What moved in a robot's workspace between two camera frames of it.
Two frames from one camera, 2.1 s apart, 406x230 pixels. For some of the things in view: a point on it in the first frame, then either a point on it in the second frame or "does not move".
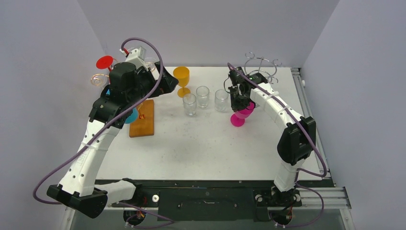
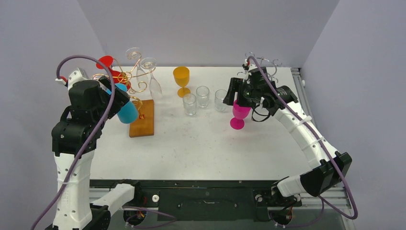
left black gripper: (167, 84) → (120, 98)
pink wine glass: (238, 118) does not move
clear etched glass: (221, 97) does not move
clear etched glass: (202, 93) does not move
